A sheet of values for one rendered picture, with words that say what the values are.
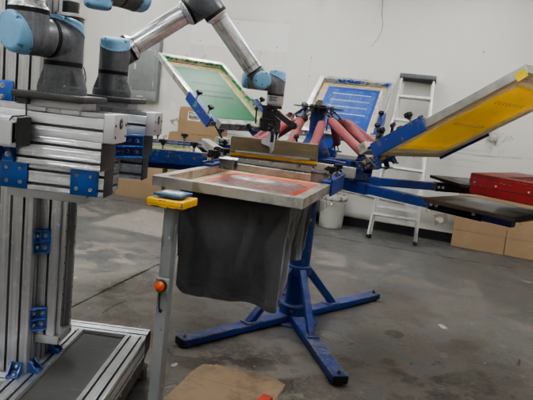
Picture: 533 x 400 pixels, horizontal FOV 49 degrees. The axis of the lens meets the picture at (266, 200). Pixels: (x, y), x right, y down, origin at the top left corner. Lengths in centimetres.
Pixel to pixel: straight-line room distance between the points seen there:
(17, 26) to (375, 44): 533
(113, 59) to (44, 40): 58
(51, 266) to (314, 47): 510
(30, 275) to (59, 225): 20
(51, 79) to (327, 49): 519
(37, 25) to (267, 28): 537
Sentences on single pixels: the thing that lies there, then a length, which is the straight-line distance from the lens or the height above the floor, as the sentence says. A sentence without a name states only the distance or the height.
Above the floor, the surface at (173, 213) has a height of 90.
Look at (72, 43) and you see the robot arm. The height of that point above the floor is 141.
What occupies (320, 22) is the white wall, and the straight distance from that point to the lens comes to 693.
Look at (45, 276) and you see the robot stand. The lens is 232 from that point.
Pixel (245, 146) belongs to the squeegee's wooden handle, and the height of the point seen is 109.
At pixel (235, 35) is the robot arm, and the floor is 155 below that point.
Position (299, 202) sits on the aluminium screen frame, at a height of 97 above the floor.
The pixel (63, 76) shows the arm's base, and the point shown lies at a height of 131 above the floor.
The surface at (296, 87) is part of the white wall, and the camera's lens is 692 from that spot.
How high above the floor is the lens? 131
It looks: 9 degrees down
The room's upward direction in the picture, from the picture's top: 6 degrees clockwise
